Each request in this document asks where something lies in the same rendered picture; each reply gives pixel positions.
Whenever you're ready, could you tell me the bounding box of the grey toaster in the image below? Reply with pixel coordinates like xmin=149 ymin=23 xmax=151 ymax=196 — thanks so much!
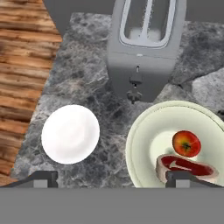
xmin=106 ymin=0 xmax=187 ymax=105

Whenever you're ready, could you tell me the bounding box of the raw red steak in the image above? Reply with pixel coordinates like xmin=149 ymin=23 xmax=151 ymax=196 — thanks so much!
xmin=156 ymin=154 xmax=220 ymax=185

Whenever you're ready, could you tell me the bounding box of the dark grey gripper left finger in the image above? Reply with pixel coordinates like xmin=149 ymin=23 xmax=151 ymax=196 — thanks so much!
xmin=2 ymin=171 xmax=59 ymax=189

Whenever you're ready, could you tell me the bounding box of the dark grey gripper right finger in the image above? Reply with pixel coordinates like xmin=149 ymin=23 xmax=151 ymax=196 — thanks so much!
xmin=164 ymin=170 xmax=222 ymax=189

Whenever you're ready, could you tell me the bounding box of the red apple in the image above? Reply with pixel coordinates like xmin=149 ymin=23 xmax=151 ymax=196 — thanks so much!
xmin=171 ymin=129 xmax=202 ymax=158

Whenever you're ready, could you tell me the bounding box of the small white plate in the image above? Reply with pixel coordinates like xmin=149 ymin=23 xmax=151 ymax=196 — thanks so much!
xmin=40 ymin=104 xmax=101 ymax=165

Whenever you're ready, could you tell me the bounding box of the pale green bowl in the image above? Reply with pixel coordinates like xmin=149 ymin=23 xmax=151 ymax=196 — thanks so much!
xmin=125 ymin=100 xmax=224 ymax=188

